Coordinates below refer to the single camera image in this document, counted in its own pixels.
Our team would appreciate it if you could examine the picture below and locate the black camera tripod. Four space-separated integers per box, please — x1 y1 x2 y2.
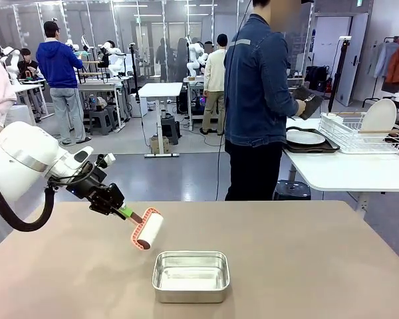
128 43 141 102

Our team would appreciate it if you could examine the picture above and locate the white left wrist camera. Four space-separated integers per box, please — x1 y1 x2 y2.
94 152 116 169

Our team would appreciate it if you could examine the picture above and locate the white standing desk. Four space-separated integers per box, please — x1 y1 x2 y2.
138 82 184 158

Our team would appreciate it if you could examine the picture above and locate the denim person's right forearm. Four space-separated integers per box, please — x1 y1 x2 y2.
272 88 300 116

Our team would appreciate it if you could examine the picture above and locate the person in cream sweater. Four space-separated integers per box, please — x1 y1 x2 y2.
199 33 227 136

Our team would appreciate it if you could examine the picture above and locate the black plastic stool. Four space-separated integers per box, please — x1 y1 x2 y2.
274 179 312 201

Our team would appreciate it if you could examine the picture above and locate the black sleeved left arm cable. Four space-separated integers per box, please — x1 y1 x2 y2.
0 174 56 233

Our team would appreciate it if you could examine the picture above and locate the white computer case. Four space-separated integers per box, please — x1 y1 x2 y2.
128 93 142 118

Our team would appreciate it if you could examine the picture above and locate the black clothes rack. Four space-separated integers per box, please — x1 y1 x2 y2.
365 35 399 100

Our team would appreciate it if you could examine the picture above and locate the person in denim jacket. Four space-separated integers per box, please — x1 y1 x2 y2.
223 0 309 202

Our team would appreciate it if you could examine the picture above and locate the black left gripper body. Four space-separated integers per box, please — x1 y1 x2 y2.
67 168 126 215

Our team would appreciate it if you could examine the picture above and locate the rectangular metal container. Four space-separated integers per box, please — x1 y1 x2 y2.
152 251 231 304

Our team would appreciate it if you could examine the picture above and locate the white workbench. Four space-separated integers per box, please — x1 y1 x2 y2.
78 81 126 130

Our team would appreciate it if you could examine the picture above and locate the man in blue hoodie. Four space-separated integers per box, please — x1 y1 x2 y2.
35 20 92 146

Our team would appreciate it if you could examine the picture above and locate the white wire dish rack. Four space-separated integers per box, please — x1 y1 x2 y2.
319 112 399 155

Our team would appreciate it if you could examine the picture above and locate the light blue shirt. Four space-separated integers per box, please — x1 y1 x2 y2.
374 42 398 79

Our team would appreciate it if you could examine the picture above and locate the grey plastic stool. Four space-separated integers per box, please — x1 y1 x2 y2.
88 109 109 136
106 105 122 130

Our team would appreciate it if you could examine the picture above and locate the dark plastic stool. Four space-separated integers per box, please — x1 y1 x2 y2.
161 114 181 146

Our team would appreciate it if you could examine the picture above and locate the grey open door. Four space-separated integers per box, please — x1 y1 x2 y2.
335 13 370 107

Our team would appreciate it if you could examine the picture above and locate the lint roller with coral frame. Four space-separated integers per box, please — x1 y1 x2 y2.
129 207 165 251

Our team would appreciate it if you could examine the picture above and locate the black bag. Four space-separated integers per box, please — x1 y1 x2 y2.
307 65 330 92

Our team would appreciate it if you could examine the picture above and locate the black hanging cable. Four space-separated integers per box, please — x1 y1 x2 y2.
214 0 253 201

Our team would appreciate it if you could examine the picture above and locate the seated black-haired person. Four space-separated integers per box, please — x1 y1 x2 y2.
17 49 40 80

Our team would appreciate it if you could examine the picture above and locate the white side table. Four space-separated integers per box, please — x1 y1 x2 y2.
281 118 399 220

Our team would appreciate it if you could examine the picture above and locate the cardboard box on floor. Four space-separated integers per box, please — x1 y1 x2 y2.
149 136 171 156

